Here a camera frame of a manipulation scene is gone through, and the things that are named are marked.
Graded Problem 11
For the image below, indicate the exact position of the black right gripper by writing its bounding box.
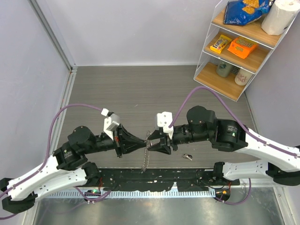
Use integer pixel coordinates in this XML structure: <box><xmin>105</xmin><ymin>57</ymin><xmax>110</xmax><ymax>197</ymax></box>
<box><xmin>148</xmin><ymin>124</ymin><xmax>211</xmax><ymax>154</ymax></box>

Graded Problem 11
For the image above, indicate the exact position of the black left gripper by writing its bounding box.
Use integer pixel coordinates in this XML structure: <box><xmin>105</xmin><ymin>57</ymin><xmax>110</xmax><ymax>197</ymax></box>
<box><xmin>84</xmin><ymin>123</ymin><xmax>148</xmax><ymax>158</ymax></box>

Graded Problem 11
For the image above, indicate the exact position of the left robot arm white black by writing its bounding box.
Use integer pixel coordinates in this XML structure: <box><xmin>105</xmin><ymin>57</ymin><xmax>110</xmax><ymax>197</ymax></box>
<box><xmin>0</xmin><ymin>125</ymin><xmax>146</xmax><ymax>214</ymax></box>

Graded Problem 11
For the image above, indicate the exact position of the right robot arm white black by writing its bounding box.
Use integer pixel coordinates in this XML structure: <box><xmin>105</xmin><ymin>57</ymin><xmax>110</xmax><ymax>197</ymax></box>
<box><xmin>147</xmin><ymin>106</ymin><xmax>300</xmax><ymax>186</ymax></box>

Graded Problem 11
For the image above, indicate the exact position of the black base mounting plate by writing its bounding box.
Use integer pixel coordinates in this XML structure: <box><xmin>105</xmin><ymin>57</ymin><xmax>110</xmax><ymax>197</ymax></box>
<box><xmin>96</xmin><ymin>168</ymin><xmax>240</xmax><ymax>192</ymax></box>

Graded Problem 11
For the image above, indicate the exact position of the grey green cup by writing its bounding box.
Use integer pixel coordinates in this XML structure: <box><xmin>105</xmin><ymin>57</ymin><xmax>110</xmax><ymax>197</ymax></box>
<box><xmin>216</xmin><ymin>60</ymin><xmax>233</xmax><ymax>77</ymax></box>

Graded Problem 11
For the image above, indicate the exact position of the white printed cup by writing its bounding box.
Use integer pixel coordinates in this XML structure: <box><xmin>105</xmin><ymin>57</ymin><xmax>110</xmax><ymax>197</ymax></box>
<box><xmin>234</xmin><ymin>68</ymin><xmax>253</xmax><ymax>86</ymax></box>

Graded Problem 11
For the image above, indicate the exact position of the yellow candy bag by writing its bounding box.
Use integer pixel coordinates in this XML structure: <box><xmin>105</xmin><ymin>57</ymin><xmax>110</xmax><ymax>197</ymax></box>
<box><xmin>210</xmin><ymin>35</ymin><xmax>232</xmax><ymax>54</ymax></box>

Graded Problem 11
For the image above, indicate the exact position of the orange candy bag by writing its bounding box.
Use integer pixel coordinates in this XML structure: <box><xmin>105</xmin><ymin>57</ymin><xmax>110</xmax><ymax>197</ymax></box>
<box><xmin>228</xmin><ymin>37</ymin><xmax>258</xmax><ymax>59</ymax></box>

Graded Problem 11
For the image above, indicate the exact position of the blue chips bag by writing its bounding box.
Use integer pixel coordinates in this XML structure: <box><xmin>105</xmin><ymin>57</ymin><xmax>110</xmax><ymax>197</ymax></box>
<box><xmin>223</xmin><ymin>0</ymin><xmax>272</xmax><ymax>26</ymax></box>

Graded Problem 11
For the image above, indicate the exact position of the white paper towel roll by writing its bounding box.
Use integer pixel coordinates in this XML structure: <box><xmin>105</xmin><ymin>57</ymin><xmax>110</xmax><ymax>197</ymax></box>
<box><xmin>261</xmin><ymin>0</ymin><xmax>300</xmax><ymax>35</ymax></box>

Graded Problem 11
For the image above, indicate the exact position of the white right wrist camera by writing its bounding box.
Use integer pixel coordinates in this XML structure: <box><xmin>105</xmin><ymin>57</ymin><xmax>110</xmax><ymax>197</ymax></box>
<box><xmin>155</xmin><ymin>112</ymin><xmax>174</xmax><ymax>139</ymax></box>

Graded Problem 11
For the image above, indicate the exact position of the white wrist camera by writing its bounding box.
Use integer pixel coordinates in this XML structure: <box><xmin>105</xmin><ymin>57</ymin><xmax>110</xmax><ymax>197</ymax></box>
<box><xmin>155</xmin><ymin>112</ymin><xmax>174</xmax><ymax>139</ymax></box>
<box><xmin>101</xmin><ymin>108</ymin><xmax>120</xmax><ymax>140</ymax></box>

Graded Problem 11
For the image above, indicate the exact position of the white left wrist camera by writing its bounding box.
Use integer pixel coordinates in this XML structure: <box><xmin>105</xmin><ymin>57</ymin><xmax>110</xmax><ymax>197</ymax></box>
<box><xmin>101</xmin><ymin>108</ymin><xmax>120</xmax><ymax>140</ymax></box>

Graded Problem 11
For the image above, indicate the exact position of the aluminium cable duct rail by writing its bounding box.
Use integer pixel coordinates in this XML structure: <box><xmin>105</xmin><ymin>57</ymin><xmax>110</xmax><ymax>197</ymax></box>
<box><xmin>47</xmin><ymin>188</ymin><xmax>216</xmax><ymax>199</ymax></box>

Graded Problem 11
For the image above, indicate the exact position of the white wire wooden shelf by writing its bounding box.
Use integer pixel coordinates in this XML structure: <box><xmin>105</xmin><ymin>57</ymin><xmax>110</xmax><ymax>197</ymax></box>
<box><xmin>194</xmin><ymin>0</ymin><xmax>300</xmax><ymax>101</ymax></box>

